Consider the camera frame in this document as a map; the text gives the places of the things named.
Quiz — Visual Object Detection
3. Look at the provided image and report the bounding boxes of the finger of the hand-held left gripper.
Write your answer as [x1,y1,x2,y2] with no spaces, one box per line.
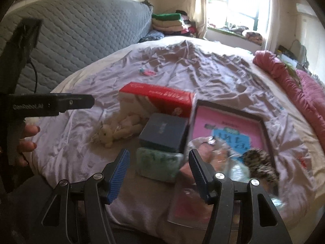
[58,94,95,114]

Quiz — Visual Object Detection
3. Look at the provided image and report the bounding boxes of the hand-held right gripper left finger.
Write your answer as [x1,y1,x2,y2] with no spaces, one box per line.
[33,149,131,244]

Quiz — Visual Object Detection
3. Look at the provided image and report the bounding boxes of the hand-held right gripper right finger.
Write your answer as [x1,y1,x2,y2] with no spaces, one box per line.
[188,149,293,244]

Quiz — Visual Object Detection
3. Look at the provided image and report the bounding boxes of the pink plastic-wrapped packet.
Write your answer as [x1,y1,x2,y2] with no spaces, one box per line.
[179,142,230,181]

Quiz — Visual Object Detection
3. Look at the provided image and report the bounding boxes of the shallow dark box pink inside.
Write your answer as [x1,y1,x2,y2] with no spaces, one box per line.
[168,99,280,230]

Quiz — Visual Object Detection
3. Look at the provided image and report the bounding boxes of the leopard print cloth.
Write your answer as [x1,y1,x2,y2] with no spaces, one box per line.
[241,149,280,183]

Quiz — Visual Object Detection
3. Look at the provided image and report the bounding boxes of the person's left hand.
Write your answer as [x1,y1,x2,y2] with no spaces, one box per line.
[14,124,41,168]

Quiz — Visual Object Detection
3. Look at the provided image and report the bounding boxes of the large green tissue pack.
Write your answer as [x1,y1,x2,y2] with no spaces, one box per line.
[134,146,184,183]

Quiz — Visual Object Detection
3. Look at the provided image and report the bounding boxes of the beige plush toy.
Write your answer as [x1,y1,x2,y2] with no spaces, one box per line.
[91,113,149,148]

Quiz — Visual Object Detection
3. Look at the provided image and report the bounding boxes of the dark blue box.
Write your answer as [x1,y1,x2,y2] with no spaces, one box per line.
[138,113,190,154]

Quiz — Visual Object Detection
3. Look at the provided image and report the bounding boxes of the grey quilted headboard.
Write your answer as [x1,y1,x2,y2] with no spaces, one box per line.
[0,0,153,102]

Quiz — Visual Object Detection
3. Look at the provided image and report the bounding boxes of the person's black trousers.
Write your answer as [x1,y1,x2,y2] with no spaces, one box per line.
[0,174,122,244]

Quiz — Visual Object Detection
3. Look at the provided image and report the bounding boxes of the red and white box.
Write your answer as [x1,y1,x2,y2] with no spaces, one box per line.
[119,82,195,119]

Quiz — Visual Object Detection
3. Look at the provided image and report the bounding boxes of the dark patterned pillow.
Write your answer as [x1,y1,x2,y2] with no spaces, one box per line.
[138,30,165,43]

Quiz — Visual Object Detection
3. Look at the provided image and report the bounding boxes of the lilac bed sheet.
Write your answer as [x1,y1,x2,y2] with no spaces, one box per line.
[24,37,325,237]

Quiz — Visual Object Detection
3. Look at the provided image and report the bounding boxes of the stack of folded clothes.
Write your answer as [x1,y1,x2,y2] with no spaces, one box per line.
[152,10,197,37]

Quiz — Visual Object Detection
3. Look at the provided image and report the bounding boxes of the pink quilt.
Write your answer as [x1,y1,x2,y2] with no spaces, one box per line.
[252,50,325,155]

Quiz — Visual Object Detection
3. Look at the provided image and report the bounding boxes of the bedding on window sill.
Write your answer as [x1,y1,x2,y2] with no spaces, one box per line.
[208,25,266,44]

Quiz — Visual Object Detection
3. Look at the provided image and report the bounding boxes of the dark storage box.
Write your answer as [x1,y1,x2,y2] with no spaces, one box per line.
[277,45,297,61]

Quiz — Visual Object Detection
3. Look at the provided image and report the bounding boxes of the cream curtain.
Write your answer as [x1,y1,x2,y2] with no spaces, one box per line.
[264,0,280,54]
[194,0,210,40]

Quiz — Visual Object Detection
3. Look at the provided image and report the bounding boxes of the window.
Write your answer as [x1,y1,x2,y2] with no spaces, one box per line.
[207,0,270,31]

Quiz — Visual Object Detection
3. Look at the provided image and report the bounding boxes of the white air conditioner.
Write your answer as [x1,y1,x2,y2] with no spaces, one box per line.
[296,3,318,16]

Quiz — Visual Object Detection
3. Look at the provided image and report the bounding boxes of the black cable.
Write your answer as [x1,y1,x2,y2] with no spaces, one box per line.
[28,58,38,94]

